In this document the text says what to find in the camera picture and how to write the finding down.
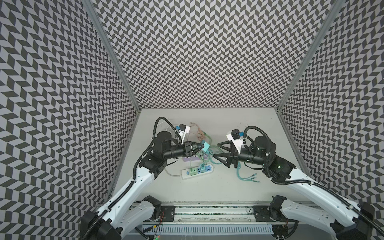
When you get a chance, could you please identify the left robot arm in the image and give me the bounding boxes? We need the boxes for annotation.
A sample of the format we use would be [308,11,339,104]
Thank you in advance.
[80,117,204,240]

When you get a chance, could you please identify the purple power strip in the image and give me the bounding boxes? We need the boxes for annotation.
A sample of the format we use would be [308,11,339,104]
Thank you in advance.
[182,155,209,162]

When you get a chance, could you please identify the pink multi-head cable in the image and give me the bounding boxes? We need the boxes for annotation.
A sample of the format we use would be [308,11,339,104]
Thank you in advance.
[190,121,208,142]

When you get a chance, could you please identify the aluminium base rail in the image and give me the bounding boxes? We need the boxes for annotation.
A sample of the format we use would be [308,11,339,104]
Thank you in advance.
[89,202,340,226]

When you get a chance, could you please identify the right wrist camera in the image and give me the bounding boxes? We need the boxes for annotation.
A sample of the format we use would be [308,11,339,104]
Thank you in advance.
[227,129,244,153]

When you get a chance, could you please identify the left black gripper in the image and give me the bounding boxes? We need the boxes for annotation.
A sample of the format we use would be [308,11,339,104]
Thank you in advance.
[163,140,205,160]

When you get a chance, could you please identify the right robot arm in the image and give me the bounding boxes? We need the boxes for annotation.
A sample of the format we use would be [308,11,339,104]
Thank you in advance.
[214,126,384,240]

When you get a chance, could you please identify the green charger plug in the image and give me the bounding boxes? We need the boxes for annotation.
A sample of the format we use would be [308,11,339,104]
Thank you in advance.
[190,168,198,176]

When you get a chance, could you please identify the white blue power strip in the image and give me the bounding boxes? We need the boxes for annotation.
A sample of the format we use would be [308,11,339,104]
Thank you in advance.
[182,164,214,180]

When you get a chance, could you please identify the white coiled power cords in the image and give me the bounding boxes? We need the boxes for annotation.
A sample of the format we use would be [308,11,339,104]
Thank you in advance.
[155,118,181,178]

